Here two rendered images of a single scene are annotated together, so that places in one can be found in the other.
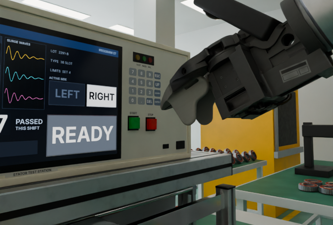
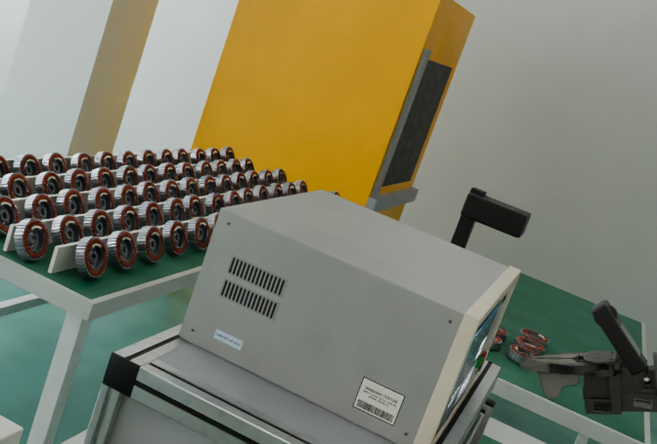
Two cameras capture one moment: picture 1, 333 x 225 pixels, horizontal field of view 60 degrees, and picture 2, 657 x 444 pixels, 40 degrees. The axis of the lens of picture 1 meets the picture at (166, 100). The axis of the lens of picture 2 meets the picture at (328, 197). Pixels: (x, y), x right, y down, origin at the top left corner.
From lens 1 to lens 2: 1.23 m
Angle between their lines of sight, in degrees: 29
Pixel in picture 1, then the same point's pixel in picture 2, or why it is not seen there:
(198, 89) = (570, 378)
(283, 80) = (634, 404)
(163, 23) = not seen: outside the picture
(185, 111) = (551, 387)
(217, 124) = (260, 90)
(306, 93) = (464, 63)
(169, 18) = not seen: outside the picture
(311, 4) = not seen: outside the picture
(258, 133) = (351, 147)
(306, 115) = (444, 113)
